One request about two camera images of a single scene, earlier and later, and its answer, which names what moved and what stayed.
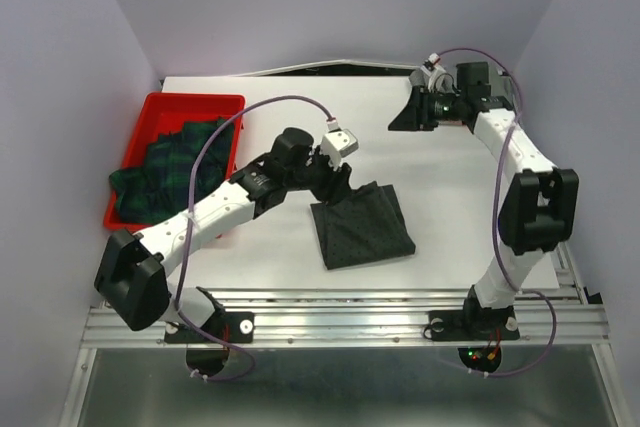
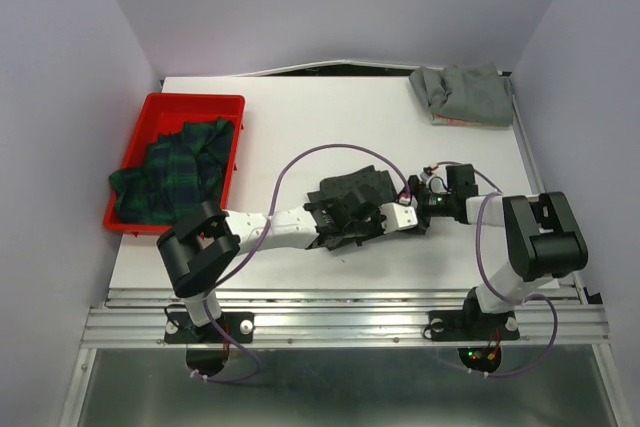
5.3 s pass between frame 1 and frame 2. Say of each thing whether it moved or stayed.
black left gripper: moved
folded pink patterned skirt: stayed
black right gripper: moved
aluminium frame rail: stayed
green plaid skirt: stayed
